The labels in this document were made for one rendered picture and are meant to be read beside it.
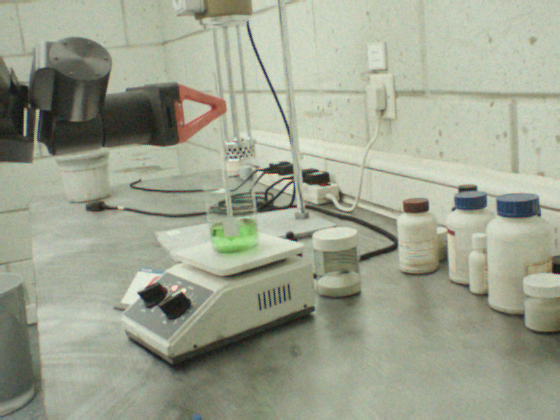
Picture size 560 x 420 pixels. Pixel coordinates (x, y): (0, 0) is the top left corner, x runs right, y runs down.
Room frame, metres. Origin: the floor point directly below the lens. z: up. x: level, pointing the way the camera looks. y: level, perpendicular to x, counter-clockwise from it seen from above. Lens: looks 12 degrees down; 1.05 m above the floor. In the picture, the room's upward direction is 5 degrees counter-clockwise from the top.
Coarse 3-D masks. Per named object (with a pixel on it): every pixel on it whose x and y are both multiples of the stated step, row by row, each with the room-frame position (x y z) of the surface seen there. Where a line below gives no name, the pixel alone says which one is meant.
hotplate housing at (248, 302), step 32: (224, 288) 0.70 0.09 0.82; (256, 288) 0.72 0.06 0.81; (288, 288) 0.74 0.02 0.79; (128, 320) 0.74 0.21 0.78; (192, 320) 0.67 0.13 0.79; (224, 320) 0.69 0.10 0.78; (256, 320) 0.71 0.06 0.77; (288, 320) 0.74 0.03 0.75; (160, 352) 0.67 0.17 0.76; (192, 352) 0.67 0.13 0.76
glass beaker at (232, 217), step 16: (208, 192) 0.76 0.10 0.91; (224, 192) 0.75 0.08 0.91; (240, 192) 0.75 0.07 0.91; (208, 208) 0.76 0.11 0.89; (224, 208) 0.75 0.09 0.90; (240, 208) 0.75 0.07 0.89; (256, 208) 0.78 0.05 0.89; (208, 224) 0.77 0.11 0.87; (224, 224) 0.75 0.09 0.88; (240, 224) 0.75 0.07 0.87; (256, 224) 0.77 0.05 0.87; (224, 240) 0.75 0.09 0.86; (240, 240) 0.75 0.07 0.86; (256, 240) 0.76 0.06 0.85; (224, 256) 0.75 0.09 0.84
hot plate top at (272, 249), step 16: (272, 240) 0.80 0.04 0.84; (288, 240) 0.80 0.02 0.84; (176, 256) 0.78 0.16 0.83; (192, 256) 0.76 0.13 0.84; (208, 256) 0.76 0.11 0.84; (240, 256) 0.74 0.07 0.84; (256, 256) 0.74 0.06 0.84; (272, 256) 0.74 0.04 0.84; (288, 256) 0.75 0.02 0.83; (224, 272) 0.70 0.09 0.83
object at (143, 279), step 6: (138, 276) 0.89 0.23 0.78; (144, 276) 0.89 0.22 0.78; (150, 276) 0.88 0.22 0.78; (156, 276) 0.87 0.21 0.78; (138, 282) 0.88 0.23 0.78; (144, 282) 0.88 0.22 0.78; (150, 282) 0.87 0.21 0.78; (132, 288) 0.88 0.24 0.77; (138, 288) 0.87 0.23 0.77; (132, 294) 0.87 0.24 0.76
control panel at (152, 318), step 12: (168, 276) 0.77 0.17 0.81; (168, 288) 0.75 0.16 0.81; (180, 288) 0.73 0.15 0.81; (192, 288) 0.72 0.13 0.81; (204, 288) 0.71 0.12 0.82; (192, 300) 0.70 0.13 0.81; (204, 300) 0.69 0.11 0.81; (132, 312) 0.74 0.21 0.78; (144, 312) 0.73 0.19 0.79; (156, 312) 0.71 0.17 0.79; (192, 312) 0.68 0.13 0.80; (144, 324) 0.70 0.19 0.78; (156, 324) 0.69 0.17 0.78; (168, 324) 0.68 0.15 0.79; (180, 324) 0.67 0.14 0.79; (168, 336) 0.66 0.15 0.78
